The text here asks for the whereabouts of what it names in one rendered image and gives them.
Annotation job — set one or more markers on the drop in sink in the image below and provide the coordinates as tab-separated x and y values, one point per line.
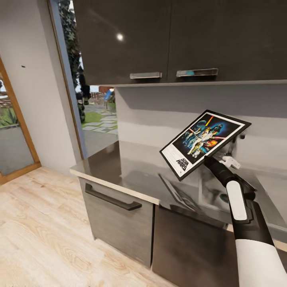
271	191

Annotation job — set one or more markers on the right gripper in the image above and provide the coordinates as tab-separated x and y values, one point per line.
215	166

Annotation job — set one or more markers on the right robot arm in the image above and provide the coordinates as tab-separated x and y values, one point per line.
259	264

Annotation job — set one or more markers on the dishwasher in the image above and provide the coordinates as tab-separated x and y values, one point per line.
121	220

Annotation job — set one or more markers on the fixed window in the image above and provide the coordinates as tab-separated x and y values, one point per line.
93	108

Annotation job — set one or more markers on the cabinet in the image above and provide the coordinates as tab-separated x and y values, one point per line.
127	43

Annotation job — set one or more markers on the poster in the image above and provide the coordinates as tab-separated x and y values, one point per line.
206	135

